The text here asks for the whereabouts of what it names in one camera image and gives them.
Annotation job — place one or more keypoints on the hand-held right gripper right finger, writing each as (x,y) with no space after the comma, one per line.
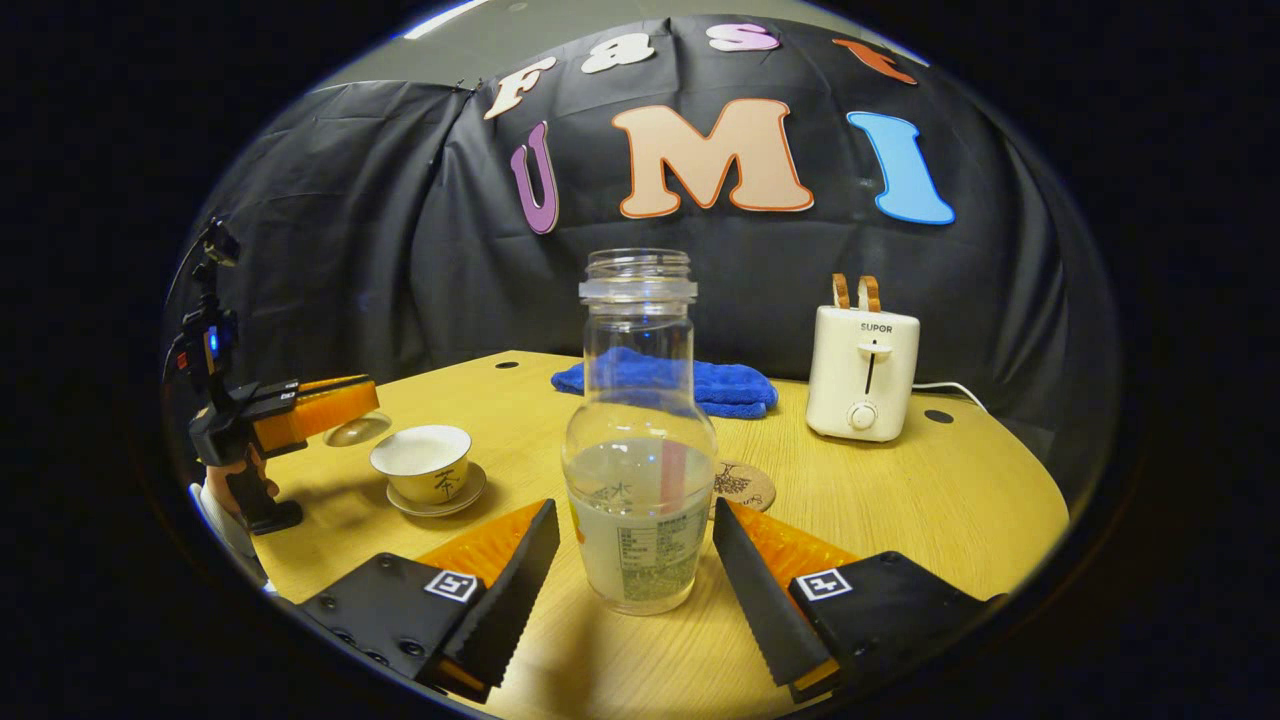
(765,610)

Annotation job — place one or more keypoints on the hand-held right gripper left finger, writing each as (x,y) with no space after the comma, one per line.
(510,600)

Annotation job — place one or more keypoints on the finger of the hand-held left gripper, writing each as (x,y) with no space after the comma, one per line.
(335,410)
(335,386)

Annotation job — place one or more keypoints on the round wooden coaster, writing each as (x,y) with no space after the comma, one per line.
(748,487)

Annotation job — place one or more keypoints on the clear plastic water bottle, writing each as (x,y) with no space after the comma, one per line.
(640,500)

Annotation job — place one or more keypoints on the yellow teacup saucer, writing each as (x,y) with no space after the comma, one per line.
(470,492)

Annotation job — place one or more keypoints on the black backdrop cloth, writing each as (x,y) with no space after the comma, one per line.
(400,250)

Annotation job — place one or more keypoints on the blue towel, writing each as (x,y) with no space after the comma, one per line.
(735,388)

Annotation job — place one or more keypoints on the white toaster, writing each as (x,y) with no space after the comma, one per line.
(860,375)

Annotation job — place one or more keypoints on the bread slice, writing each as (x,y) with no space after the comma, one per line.
(869,295)
(841,292)

